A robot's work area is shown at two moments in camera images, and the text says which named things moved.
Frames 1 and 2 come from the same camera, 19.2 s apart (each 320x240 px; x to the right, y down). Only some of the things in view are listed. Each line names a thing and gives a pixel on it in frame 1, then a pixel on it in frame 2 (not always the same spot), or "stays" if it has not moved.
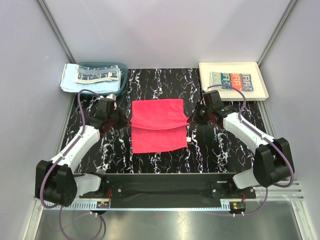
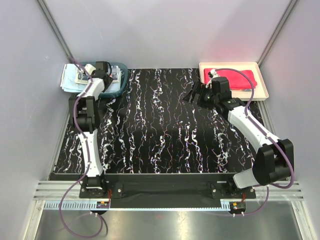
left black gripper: [124, 122] to [109, 82]
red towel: [158, 125] to [235, 79]
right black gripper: [194, 118] to [198, 88]
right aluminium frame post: [289, 9] stays
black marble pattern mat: [208, 152] stays
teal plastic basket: [123, 71] stays
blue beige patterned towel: [88, 75] stays
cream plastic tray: [247, 78] stays
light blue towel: [68, 83] stays
